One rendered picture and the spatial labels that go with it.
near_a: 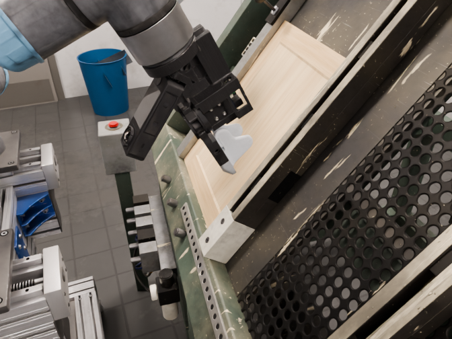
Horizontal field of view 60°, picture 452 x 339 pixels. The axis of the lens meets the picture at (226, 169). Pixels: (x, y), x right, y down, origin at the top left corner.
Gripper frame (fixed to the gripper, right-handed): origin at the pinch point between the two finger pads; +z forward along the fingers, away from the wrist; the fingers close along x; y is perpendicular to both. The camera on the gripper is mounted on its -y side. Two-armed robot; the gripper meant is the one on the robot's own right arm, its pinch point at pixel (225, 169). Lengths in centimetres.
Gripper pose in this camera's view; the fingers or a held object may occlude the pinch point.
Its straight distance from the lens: 58.1
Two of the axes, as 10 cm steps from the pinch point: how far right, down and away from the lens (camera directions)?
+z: 4.3, 6.4, 6.4
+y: 8.3, -5.6, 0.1
